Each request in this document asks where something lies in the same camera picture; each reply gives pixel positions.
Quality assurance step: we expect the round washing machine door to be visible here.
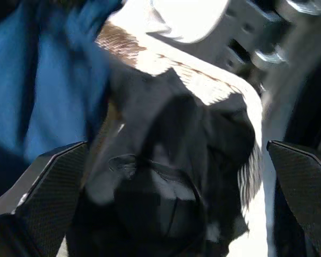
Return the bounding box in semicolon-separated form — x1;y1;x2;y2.
147;0;321;73

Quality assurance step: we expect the black cloth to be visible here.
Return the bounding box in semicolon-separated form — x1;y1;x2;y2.
69;68;257;257

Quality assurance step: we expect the grey washing machine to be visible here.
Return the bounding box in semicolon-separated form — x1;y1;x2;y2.
262;26;321;150

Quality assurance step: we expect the blue cloth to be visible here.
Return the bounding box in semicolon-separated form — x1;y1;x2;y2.
0;0;124;204

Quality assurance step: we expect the pale woven basket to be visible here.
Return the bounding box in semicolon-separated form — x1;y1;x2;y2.
95;21;267;257

